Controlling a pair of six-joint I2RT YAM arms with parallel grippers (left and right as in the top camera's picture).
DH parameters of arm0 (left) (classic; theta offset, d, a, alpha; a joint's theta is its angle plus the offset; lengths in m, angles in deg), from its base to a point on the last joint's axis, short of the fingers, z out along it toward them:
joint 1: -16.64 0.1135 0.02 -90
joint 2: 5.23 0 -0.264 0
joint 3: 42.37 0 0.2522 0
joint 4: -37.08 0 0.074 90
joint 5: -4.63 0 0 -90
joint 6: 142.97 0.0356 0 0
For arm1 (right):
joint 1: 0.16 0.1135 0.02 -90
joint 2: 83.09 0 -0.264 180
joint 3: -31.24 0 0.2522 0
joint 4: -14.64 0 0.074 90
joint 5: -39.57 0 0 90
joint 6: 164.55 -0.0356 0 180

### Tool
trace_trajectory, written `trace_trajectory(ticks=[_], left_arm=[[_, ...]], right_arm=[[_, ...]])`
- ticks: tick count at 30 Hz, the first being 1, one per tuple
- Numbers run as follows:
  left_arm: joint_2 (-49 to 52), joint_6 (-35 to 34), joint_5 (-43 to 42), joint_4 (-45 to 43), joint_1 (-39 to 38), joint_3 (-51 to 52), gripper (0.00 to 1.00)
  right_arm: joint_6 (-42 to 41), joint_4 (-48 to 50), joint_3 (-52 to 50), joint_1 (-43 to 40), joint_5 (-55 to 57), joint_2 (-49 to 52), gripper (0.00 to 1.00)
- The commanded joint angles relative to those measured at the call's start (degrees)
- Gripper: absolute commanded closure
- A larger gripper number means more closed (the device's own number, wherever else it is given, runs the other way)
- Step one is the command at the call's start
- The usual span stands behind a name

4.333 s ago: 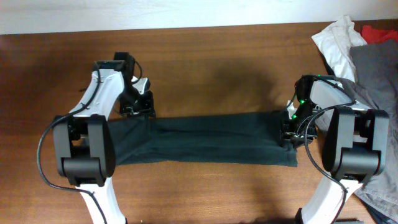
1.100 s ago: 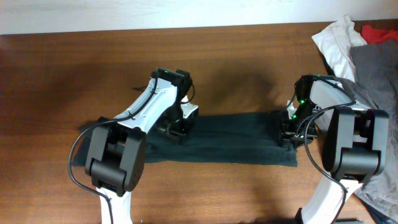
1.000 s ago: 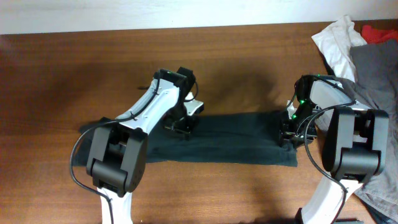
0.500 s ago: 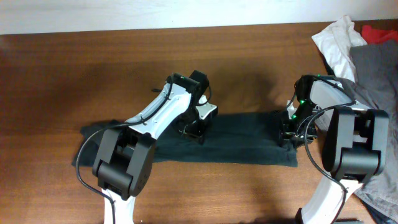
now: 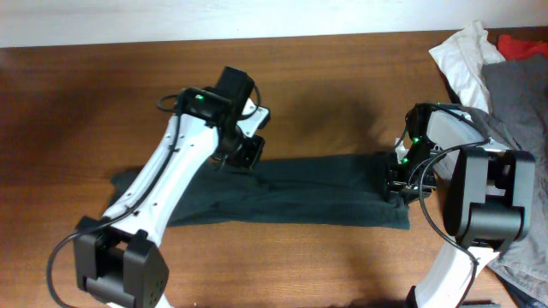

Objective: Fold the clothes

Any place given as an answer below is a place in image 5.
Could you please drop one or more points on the black printed t-shirt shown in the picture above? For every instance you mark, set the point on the black printed t-shirt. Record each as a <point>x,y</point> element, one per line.
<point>344,190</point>

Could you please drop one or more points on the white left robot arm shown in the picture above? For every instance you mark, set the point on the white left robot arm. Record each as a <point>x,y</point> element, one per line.
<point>117,257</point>

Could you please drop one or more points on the red garment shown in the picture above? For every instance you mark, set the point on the red garment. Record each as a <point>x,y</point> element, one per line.
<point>515,49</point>

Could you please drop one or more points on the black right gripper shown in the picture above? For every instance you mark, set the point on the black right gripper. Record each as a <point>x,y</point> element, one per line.
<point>392,176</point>

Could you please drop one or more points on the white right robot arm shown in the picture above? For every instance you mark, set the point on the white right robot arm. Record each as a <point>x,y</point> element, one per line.
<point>488,203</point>

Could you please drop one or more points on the white garment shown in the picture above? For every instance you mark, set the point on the white garment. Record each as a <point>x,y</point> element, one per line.
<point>461,58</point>

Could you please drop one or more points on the grey denim shorts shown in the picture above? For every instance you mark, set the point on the grey denim shorts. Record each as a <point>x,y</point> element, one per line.
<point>524,264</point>

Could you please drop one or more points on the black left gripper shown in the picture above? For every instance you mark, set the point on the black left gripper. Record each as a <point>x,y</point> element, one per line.
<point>251,158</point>

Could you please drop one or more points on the dark grey garment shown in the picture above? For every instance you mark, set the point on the dark grey garment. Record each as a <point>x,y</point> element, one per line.
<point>518,91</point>

